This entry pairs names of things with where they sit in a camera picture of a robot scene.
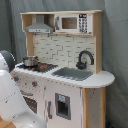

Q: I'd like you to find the toy microwave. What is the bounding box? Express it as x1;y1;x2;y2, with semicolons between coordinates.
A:
55;14;92;34

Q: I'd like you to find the small metal pot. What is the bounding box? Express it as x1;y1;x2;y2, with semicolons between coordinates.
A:
23;56;38;66

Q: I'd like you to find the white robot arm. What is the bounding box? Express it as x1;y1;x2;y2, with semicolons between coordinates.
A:
0;50;46;128

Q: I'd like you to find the toy oven door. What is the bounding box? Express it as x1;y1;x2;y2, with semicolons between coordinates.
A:
24;95;37;113

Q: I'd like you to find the grey toy range hood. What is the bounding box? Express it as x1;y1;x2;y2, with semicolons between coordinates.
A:
25;15;53;33

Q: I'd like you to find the wooden toy kitchen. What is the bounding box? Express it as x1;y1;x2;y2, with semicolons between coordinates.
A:
12;10;114;128

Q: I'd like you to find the grey toy sink basin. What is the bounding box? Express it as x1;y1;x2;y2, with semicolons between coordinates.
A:
52;67;92;81

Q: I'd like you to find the grey fabric backdrop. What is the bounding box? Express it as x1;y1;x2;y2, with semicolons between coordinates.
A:
0;0;128;128

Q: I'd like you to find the black toy faucet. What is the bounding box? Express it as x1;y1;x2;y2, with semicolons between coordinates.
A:
76;50;94;70

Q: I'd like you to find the black toy stovetop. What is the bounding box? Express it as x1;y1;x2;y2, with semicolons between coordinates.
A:
20;62;56;73

